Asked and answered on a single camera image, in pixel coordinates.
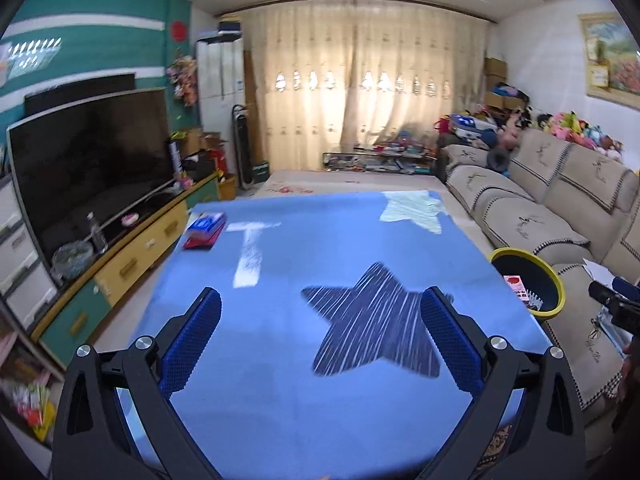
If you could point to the clear water bottle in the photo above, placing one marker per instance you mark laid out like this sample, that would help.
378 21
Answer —
97 237

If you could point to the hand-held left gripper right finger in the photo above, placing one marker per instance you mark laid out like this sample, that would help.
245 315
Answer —
450 340

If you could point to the hanging flower decoration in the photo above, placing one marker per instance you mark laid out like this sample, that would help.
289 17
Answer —
182 77

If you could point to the blue patterned bag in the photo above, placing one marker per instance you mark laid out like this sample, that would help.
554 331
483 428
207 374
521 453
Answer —
467 125

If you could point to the red round wall ornament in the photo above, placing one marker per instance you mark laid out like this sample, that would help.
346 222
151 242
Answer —
178 29

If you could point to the pink box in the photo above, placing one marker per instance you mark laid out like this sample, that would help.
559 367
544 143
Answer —
515 285

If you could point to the blue star-print tablecloth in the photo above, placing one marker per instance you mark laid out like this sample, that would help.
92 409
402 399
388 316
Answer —
300 410

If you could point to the white plastic drawer unit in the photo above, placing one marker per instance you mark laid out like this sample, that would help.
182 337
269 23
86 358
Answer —
20 270

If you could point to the yellow crate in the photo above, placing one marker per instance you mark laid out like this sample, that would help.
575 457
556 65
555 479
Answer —
227 187

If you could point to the blue tissue packet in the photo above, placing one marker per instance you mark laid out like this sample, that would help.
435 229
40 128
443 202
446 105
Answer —
207 222

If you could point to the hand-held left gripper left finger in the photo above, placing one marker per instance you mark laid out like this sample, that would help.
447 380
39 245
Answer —
192 340

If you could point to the black tower fan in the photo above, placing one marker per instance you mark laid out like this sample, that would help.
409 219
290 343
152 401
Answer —
243 150

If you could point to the large curved television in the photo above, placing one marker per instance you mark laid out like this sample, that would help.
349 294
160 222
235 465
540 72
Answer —
90 170

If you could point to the dark flat box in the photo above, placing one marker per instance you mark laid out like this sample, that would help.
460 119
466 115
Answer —
230 27

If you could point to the pile of plush toys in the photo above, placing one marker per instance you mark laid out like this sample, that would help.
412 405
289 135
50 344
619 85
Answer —
570 125

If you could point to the glass ashtray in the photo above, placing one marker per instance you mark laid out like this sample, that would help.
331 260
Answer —
72 260

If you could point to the black box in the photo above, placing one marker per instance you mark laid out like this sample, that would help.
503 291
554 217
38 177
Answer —
197 166

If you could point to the white standing air conditioner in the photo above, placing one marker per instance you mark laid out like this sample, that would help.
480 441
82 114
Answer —
220 75

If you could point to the open cardboard box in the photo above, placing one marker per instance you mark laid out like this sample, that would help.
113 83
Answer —
211 141

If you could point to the pile of colourful books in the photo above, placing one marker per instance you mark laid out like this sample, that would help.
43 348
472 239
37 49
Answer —
30 400

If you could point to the floral beige mat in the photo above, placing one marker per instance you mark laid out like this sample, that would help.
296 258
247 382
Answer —
350 182

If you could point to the pink round case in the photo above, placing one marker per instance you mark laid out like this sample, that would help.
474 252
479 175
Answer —
130 219

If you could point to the teal yellow television cabinet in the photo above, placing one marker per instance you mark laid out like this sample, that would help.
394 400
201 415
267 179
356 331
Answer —
140 250

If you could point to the patterned rug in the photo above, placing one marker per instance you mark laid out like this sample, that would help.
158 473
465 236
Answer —
500 447

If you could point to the beige embroidered curtain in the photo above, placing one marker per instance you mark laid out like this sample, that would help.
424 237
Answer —
325 50

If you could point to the person's right hand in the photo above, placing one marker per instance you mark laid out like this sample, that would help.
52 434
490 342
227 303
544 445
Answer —
632 367

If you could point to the clear plastic bag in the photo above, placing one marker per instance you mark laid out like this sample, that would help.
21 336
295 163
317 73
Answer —
610 342

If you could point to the beige sofa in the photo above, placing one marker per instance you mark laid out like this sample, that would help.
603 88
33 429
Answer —
525 220

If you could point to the white paper sheets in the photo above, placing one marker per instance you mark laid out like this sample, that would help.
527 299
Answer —
597 270

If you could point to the black yellow-rimmed trash bin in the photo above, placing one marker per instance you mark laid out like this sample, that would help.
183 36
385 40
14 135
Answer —
525 270

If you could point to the framed flower painting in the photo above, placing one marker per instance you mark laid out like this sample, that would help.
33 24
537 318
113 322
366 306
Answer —
620 60

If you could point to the red flat packet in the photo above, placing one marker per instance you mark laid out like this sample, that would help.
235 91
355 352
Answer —
200 242

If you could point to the glass side table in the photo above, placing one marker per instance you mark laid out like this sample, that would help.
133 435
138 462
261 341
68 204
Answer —
375 162

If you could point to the red box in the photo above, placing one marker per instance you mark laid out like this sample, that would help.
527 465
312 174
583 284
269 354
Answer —
219 162

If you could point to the green box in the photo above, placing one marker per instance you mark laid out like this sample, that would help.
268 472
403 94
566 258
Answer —
260 171

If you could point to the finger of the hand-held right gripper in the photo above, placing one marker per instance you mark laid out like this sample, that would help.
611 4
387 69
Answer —
627 290
606 295

